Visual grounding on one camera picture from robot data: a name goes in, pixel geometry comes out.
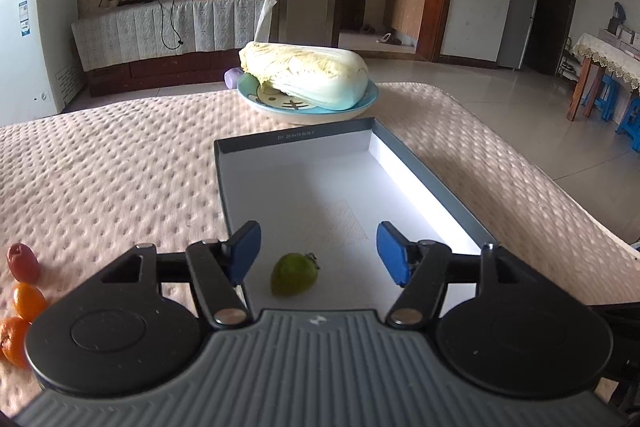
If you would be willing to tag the pink quilted table cover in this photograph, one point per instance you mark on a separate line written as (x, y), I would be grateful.
(83, 188)

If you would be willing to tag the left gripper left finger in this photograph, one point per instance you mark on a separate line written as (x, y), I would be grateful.
(142, 319)

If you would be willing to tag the cloth covered tv cabinet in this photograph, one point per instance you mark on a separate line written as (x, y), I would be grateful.
(167, 43)

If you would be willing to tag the small orange tangerine back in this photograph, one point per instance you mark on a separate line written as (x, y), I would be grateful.
(28, 301)

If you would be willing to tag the orange tangerine with leaf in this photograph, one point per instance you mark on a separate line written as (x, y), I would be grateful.
(13, 333)

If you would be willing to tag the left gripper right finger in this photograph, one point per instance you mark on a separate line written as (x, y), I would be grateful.
(493, 320)

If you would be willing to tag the green fruit with stem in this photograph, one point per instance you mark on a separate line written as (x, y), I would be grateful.
(293, 274)

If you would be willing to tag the blue plastic stool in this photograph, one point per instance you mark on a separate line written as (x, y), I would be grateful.
(630, 124)

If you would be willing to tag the napa cabbage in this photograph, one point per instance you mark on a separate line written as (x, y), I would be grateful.
(330, 78)

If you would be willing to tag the white chest freezer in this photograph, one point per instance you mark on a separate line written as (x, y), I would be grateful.
(40, 70)

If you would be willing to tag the dark red small apple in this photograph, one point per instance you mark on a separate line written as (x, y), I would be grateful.
(23, 264)

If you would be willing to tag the grey cardboard box lid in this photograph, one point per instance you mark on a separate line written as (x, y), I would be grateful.
(324, 190)

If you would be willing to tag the wooden side table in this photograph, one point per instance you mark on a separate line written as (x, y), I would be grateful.
(603, 55)

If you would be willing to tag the wooden kitchen cabinet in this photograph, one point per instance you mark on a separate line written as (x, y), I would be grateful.
(404, 17)

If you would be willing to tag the light blue cartoon plate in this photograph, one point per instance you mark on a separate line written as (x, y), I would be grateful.
(286, 108)

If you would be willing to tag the purple plastic object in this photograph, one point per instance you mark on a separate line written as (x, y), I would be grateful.
(232, 77)

